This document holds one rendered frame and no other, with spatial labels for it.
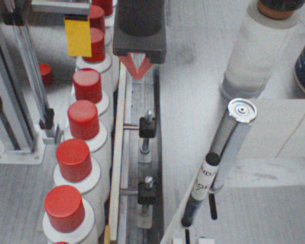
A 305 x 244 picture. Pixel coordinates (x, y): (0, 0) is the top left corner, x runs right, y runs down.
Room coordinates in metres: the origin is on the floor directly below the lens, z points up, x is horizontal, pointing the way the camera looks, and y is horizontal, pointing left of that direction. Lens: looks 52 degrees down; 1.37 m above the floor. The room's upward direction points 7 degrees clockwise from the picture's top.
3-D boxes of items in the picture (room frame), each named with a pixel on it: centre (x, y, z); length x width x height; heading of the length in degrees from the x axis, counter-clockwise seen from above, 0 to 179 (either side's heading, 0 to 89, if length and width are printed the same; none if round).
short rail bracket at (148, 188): (0.22, 0.01, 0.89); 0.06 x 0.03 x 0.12; 96
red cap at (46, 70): (0.50, 0.24, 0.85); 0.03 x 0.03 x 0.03
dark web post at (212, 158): (0.20, -0.07, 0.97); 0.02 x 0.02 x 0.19
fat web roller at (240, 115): (0.27, -0.11, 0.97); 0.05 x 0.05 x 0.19
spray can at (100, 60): (0.35, 0.10, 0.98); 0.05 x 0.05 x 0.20
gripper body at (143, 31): (0.36, 0.03, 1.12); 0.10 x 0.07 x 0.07; 6
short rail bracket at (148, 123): (0.35, 0.01, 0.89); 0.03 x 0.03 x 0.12; 6
